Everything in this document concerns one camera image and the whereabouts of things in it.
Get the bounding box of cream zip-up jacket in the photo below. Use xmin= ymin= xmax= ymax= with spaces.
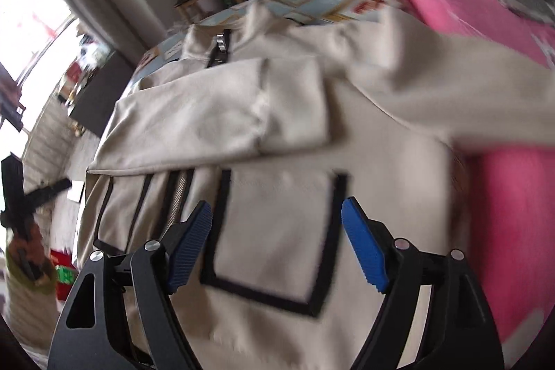
xmin=75 ymin=0 xmax=555 ymax=370

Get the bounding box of person's left hand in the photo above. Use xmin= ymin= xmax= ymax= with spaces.
xmin=6 ymin=223 xmax=56 ymax=294

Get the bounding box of red gift bag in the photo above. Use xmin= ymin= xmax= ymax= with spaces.
xmin=50 ymin=249 xmax=79 ymax=301

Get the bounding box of dark grey cabinet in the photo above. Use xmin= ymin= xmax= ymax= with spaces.
xmin=69 ymin=52 xmax=134 ymax=137

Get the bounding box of pink floral blanket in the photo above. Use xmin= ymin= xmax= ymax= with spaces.
xmin=366 ymin=0 xmax=555 ymax=343

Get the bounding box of fruit pattern table cover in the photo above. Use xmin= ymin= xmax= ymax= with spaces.
xmin=130 ymin=0 xmax=418 ymax=89

